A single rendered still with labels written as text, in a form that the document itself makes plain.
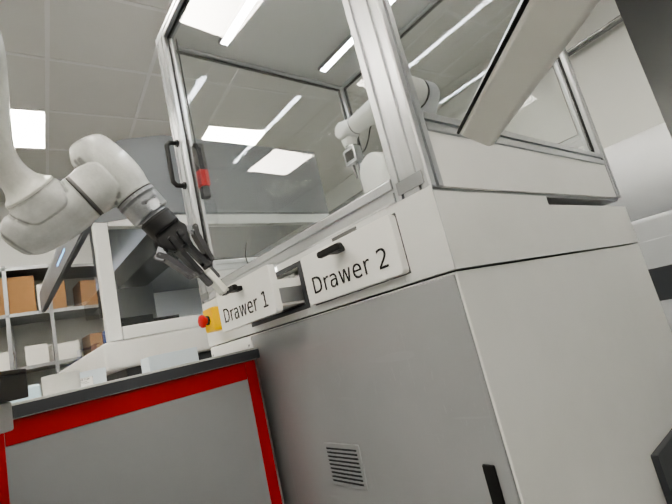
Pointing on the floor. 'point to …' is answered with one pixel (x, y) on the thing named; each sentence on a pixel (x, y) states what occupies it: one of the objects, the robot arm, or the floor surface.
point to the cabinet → (477, 389)
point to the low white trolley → (146, 440)
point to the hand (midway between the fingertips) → (214, 281)
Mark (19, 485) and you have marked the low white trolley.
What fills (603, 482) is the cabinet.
